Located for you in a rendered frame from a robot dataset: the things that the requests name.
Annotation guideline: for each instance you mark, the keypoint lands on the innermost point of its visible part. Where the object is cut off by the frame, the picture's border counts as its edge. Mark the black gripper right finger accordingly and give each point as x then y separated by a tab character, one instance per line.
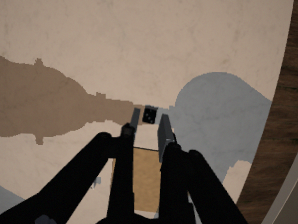
211	200

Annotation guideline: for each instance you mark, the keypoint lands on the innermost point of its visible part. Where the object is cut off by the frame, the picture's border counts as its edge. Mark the black die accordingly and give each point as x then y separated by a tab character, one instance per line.
149	116

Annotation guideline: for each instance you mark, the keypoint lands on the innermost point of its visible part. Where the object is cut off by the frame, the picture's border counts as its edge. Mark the brown square mat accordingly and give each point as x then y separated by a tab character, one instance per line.
146	179

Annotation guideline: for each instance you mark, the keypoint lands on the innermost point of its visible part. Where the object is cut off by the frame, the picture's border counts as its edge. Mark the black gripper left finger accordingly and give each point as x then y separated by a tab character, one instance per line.
58	199

